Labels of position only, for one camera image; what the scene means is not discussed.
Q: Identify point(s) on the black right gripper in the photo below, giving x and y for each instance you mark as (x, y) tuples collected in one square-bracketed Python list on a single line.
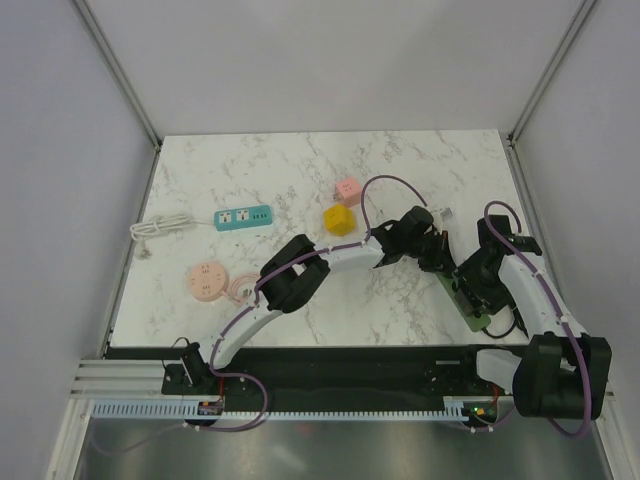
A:
[(494, 299)]

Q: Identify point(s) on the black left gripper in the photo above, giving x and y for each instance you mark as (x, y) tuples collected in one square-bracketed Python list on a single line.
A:
[(441, 260)]

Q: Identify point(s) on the green power strip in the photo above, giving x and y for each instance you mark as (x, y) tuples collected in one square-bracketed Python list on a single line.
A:
[(469, 295)]

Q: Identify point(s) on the yellow cube plug adapter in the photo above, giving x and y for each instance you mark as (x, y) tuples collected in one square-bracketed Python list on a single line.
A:
[(339, 220)]

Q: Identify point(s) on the pink cube plug adapter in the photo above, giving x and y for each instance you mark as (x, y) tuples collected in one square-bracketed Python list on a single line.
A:
[(348, 192)]

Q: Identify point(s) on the teal power strip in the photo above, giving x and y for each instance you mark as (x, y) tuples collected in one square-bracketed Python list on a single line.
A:
[(243, 218)]

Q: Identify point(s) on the pink round power socket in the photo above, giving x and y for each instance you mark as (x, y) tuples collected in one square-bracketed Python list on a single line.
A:
[(207, 281)]

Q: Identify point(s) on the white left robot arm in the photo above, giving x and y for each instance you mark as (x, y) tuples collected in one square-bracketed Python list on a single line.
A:
[(290, 279)]

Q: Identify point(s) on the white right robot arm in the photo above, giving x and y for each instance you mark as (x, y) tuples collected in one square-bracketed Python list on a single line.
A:
[(563, 371)]

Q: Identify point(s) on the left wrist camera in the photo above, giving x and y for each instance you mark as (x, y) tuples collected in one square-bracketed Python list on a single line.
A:
[(443, 215)]

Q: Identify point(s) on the white cable duct rail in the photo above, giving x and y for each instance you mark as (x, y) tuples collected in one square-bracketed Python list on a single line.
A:
[(196, 410)]

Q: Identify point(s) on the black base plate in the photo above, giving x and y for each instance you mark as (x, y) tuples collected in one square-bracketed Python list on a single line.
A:
[(334, 374)]

